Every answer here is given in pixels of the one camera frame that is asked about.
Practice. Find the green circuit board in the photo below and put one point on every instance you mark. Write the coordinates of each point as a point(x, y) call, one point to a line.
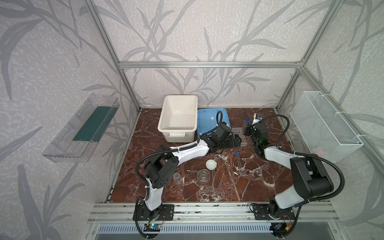
point(152, 227)

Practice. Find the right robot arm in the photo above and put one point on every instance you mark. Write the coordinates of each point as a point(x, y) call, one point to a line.
point(314, 178)

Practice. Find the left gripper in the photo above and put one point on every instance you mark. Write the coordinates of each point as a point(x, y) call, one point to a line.
point(235, 140)

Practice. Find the clear glass flask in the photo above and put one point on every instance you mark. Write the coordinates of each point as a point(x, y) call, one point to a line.
point(203, 176)

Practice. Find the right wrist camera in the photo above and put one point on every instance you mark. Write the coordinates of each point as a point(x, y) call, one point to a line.
point(257, 118)

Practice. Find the white ceramic dish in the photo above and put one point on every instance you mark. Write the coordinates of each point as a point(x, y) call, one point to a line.
point(211, 165)

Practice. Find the blue capped test tube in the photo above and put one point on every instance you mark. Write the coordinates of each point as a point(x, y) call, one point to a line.
point(246, 123)
point(238, 160)

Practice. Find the pink object in basket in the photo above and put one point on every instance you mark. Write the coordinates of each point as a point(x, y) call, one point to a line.
point(318, 151)

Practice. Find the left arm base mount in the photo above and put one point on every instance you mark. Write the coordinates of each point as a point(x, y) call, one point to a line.
point(164, 212)

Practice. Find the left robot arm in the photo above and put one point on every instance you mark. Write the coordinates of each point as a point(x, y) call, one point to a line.
point(156, 170)

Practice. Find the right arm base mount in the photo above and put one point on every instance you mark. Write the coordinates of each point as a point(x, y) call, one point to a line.
point(267, 211)

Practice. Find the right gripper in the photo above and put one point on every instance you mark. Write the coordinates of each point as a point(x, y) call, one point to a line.
point(250, 130)

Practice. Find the clear test tube rack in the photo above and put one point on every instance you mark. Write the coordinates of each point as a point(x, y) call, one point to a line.
point(240, 133)

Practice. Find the clear acrylic wall shelf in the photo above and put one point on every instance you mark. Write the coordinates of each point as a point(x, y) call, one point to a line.
point(79, 138)

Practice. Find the white wire mesh basket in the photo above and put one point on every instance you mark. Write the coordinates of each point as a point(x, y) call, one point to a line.
point(322, 125)

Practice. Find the white plastic storage bin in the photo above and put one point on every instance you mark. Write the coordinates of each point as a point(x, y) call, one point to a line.
point(178, 120)

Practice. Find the blue plastic bin lid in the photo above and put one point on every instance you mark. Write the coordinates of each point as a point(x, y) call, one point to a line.
point(207, 119)

